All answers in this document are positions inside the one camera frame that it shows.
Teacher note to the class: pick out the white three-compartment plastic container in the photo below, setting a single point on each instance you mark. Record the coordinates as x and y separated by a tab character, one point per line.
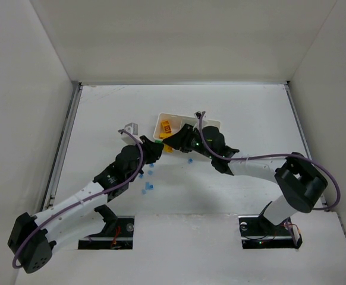
177	122

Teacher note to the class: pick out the green yellow lego stack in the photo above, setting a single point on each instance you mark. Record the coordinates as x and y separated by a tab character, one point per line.
168	149

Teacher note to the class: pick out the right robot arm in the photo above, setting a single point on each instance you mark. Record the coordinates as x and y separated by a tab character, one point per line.
300	182

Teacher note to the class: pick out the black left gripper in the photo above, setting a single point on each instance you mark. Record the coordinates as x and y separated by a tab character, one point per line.
152	145

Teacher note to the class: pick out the yellow curved lego brick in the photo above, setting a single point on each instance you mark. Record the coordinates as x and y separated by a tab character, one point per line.
166	127

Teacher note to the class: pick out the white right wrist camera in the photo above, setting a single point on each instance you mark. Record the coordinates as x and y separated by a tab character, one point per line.
201	119

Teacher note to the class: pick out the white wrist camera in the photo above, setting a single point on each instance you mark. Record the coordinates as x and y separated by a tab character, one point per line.
201	119
130	133

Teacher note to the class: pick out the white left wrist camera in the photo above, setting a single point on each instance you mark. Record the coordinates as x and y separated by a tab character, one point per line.
130	133

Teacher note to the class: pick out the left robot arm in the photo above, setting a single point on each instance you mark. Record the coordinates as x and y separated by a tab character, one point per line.
35	238

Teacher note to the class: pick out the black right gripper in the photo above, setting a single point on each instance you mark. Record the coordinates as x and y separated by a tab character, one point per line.
183	138

